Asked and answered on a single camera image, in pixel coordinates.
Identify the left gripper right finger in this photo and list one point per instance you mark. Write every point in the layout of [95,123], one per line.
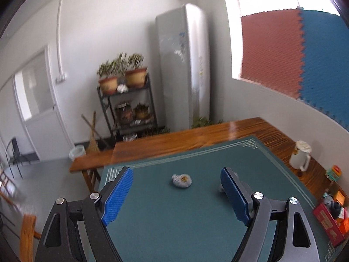
[293,238]

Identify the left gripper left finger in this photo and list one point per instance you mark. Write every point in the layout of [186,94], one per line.
[60,239]

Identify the grey knit work glove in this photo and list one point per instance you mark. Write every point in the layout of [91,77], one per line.
[336,209]

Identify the red cardboard box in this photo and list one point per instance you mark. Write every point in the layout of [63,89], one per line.
[324,217]

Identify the orange toy piece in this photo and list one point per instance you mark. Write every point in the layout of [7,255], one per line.
[343,225]

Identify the wooden chair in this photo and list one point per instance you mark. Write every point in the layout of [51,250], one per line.
[19,220]

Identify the colourful toy cash register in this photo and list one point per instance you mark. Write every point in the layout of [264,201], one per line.
[334,173]

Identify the white waste bin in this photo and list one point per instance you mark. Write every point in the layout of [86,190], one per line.
[77,151]

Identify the black chair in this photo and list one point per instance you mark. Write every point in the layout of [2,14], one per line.
[14,156]

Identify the straw broom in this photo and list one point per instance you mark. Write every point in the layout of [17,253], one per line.
[93,147]

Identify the green table mat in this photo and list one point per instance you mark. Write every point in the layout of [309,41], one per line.
[160,222]

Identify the dark rolled sock ball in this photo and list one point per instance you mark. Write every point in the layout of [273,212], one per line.
[181,180]

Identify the black metal plant shelf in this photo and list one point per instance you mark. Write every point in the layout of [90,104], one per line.
[128,113]

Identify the white door with window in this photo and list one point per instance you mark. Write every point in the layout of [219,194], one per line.
[38,108]

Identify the left potted plant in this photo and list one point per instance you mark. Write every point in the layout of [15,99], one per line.
[108,74]

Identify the potted plant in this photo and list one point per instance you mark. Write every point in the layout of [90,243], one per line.
[108,74]
[133,70]

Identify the right potted plant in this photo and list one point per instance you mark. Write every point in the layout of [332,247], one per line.
[133,70]

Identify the white standing air conditioner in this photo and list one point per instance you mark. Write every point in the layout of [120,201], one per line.
[185,65]

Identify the blue foam wall mat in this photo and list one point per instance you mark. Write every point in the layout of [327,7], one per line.
[324,84]

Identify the red foam wall mat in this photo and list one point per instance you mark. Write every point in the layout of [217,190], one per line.
[273,50]

